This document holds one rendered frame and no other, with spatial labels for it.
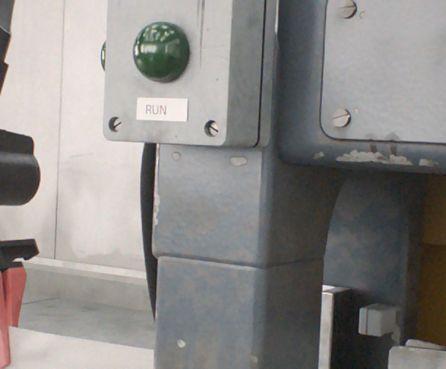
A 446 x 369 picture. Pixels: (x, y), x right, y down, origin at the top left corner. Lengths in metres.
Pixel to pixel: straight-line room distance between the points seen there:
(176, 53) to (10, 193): 0.47
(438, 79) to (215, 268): 0.15
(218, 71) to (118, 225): 6.59
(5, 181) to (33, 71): 6.68
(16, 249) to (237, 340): 0.38
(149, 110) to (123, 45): 0.04
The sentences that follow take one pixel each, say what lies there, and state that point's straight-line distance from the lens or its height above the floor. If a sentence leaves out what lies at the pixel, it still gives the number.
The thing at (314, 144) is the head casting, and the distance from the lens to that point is 0.50.
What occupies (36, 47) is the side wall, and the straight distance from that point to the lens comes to 7.57.
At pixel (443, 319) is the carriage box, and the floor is 1.11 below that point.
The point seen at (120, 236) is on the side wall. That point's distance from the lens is 7.05.
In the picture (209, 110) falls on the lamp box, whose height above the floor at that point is 1.26.
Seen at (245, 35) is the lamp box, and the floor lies 1.29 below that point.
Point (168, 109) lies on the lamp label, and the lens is 0.48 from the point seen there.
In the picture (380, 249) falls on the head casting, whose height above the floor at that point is 1.17.
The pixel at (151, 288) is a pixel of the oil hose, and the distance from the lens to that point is 0.59.
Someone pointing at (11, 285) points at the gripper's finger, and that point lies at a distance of 0.84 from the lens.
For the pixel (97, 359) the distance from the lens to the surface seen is 0.78.
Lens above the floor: 1.24
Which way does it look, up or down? 3 degrees down
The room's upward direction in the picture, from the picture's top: 3 degrees clockwise
